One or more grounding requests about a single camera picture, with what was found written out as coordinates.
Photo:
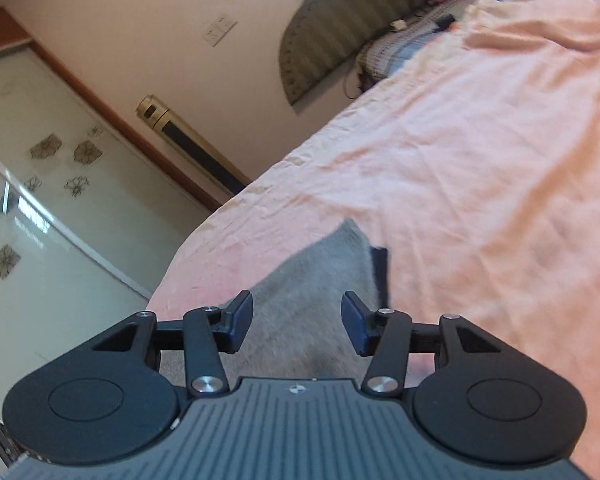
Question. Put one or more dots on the gold tower fan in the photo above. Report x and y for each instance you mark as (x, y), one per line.
(195, 145)

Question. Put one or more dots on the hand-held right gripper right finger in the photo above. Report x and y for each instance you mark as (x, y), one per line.
(354, 325)

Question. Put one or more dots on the olive padded headboard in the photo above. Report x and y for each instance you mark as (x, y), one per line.
(340, 15)

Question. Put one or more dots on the grey patterned pillow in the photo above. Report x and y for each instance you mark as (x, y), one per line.
(400, 42)

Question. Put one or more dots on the glass wardrobe door flower print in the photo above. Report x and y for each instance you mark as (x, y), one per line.
(70, 270)

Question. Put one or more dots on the brown wooden door frame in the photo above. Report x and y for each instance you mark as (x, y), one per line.
(105, 110)

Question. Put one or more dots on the pink bed sheet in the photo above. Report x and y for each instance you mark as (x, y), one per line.
(480, 160)

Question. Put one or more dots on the grey sweater with navy sleeves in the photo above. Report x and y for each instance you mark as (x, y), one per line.
(305, 290)

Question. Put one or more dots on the white wall switch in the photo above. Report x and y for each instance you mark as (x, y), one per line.
(219, 30)

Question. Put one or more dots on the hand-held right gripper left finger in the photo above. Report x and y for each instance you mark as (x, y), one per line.
(239, 321)

